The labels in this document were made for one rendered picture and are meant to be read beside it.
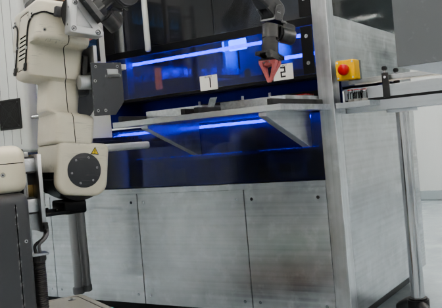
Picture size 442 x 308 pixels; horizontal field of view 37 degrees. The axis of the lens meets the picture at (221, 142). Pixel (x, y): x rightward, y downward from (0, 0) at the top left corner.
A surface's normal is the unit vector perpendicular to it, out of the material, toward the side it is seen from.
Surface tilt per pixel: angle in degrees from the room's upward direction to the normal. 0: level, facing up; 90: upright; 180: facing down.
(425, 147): 90
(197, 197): 90
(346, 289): 90
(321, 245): 90
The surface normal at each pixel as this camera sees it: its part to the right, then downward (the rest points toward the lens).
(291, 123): 0.84, -0.07
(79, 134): 0.52, -0.04
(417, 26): -0.53, 0.04
